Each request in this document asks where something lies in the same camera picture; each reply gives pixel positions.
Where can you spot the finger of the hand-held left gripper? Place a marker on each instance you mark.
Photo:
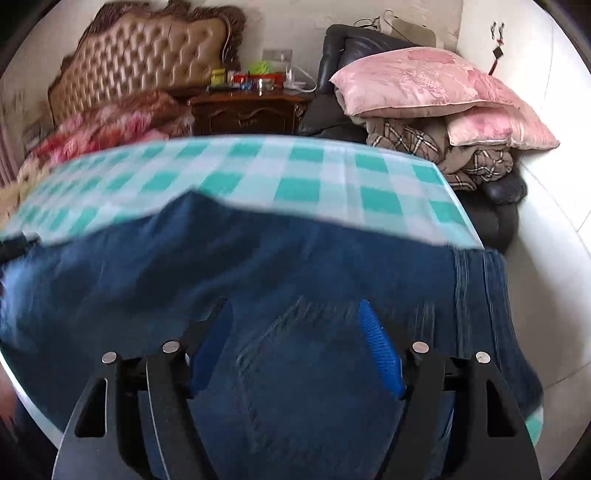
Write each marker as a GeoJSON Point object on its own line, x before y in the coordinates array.
{"type": "Point", "coordinates": [16, 248]}

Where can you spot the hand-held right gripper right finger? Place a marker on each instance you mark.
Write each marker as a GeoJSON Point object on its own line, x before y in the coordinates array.
{"type": "Point", "coordinates": [381, 350]}

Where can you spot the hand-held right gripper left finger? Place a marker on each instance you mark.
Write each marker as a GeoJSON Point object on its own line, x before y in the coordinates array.
{"type": "Point", "coordinates": [210, 353]}

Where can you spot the blue denim pants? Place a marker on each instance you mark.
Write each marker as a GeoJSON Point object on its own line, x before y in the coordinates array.
{"type": "Point", "coordinates": [277, 258]}

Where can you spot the beige floral bedsheet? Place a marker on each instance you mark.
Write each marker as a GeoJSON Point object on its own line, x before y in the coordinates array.
{"type": "Point", "coordinates": [18, 189]}

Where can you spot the pink curtain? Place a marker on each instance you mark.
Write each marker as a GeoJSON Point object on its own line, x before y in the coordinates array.
{"type": "Point", "coordinates": [7, 152]}

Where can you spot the red floral blanket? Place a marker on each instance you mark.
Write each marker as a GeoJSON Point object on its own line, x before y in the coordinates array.
{"type": "Point", "coordinates": [120, 120]}

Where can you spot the green white checkered tablecloth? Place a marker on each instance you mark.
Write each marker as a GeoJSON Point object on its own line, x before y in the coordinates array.
{"type": "Point", "coordinates": [295, 170]}

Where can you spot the brown plaid blanket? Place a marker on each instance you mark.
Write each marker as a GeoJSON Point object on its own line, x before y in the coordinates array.
{"type": "Point", "coordinates": [415, 138]}

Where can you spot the tufted leather bed headboard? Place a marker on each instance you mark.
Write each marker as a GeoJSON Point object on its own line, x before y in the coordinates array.
{"type": "Point", "coordinates": [138, 50]}

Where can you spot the dark wooden nightstand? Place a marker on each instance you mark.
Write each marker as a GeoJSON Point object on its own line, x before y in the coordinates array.
{"type": "Point", "coordinates": [249, 113]}

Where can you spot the small pink pillow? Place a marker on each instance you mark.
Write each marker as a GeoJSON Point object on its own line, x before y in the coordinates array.
{"type": "Point", "coordinates": [498, 129]}

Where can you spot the yellow jar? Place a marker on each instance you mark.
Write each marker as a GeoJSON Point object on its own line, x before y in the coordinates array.
{"type": "Point", "coordinates": [218, 76]}

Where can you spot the glass ashtray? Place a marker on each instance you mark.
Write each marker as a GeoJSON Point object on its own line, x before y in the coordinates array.
{"type": "Point", "coordinates": [265, 85]}

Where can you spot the large pink pillow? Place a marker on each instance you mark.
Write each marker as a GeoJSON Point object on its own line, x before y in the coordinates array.
{"type": "Point", "coordinates": [415, 78]}

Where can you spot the red box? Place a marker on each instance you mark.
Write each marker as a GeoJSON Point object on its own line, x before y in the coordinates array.
{"type": "Point", "coordinates": [240, 79]}

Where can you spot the white power strip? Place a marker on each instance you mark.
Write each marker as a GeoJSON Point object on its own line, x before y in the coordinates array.
{"type": "Point", "coordinates": [294, 85]}

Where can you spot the green plastic bag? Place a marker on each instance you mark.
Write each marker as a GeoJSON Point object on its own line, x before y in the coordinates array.
{"type": "Point", "coordinates": [259, 67]}

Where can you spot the black leather armchair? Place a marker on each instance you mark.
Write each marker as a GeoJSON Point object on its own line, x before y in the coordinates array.
{"type": "Point", "coordinates": [355, 46]}

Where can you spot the grey board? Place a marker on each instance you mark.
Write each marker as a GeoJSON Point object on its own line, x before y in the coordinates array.
{"type": "Point", "coordinates": [413, 27]}

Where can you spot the white wall socket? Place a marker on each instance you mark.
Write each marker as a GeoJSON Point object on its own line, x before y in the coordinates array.
{"type": "Point", "coordinates": [279, 56]}

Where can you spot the red hanging wall ornament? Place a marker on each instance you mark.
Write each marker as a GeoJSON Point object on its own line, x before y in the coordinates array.
{"type": "Point", "coordinates": [496, 53]}

